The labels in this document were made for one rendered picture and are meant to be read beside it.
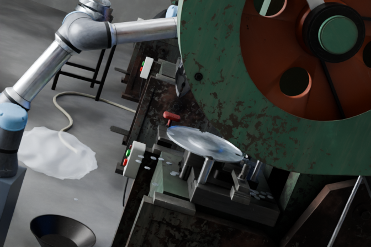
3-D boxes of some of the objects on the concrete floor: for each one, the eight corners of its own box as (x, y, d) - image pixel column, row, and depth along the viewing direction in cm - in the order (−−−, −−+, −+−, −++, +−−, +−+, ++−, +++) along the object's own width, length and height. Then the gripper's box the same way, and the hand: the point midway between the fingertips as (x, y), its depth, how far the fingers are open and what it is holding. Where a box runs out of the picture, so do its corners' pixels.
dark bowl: (19, 252, 266) (24, 238, 264) (32, 220, 295) (36, 207, 293) (88, 272, 270) (93, 257, 268) (94, 238, 299) (99, 225, 297)
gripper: (205, 48, 258) (188, 96, 263) (184, 41, 257) (168, 90, 262) (207, 52, 250) (189, 102, 255) (185, 45, 248) (168, 95, 253)
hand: (180, 95), depth 255 cm, fingers closed
